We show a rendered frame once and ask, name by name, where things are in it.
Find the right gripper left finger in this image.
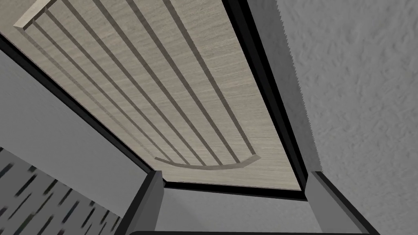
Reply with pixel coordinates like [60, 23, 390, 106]
[114, 170, 165, 235]

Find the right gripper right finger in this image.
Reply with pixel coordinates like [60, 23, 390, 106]
[305, 171, 381, 235]

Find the pale wooden door leaf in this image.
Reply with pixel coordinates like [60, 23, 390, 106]
[0, 0, 302, 191]

